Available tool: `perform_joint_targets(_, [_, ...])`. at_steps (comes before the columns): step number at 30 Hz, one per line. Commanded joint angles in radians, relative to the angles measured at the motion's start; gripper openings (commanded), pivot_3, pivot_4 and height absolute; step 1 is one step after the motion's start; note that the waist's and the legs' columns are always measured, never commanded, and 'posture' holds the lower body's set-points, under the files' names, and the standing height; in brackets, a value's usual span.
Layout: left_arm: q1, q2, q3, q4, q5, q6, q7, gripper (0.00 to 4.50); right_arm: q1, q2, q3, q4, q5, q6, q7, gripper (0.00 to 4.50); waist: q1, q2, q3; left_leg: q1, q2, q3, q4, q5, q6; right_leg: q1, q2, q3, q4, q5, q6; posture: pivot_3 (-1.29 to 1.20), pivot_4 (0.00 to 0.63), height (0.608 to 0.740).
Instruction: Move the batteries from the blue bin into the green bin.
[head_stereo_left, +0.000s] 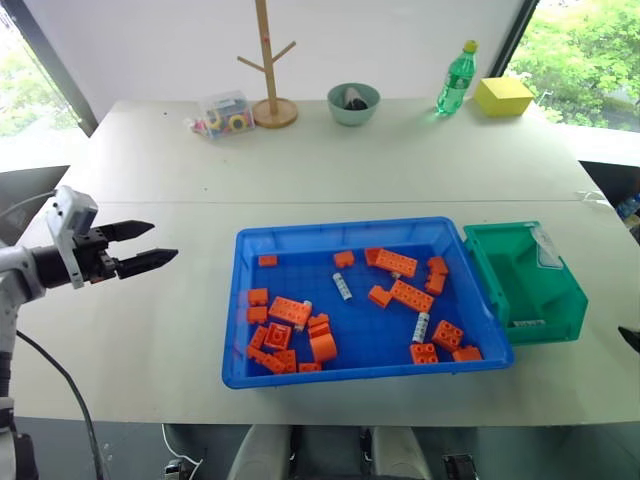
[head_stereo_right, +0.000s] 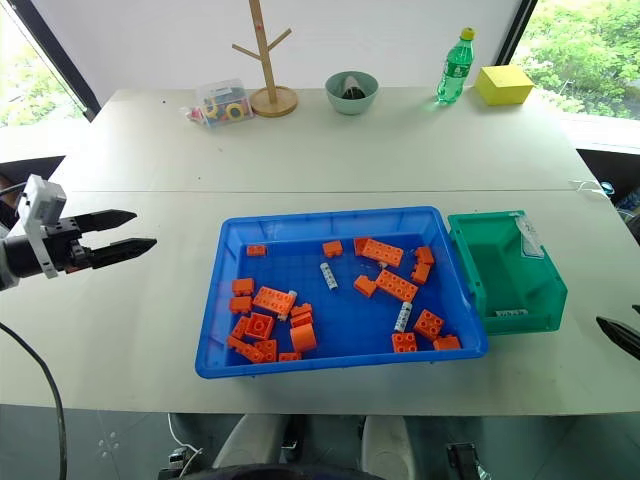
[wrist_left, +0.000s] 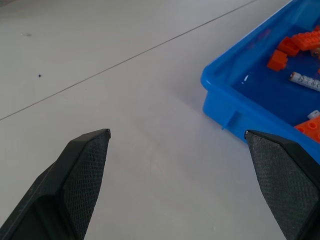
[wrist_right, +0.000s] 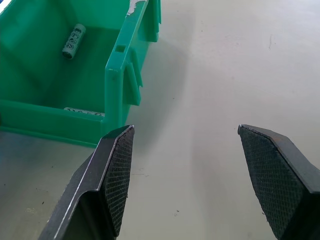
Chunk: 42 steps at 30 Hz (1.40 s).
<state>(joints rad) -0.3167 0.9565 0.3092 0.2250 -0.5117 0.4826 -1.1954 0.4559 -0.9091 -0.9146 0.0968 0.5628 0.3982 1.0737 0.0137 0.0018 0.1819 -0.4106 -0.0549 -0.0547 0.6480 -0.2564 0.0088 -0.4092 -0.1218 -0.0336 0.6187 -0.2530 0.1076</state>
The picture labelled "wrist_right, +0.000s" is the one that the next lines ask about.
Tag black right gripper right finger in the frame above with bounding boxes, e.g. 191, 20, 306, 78
236, 124, 320, 240

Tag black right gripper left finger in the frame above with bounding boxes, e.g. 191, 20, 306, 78
37, 124, 135, 240

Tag green plastic bin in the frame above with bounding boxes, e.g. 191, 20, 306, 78
0, 0, 162, 149

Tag grey cylindrical battery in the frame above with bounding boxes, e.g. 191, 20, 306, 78
63, 107, 106, 118
61, 23, 87, 61

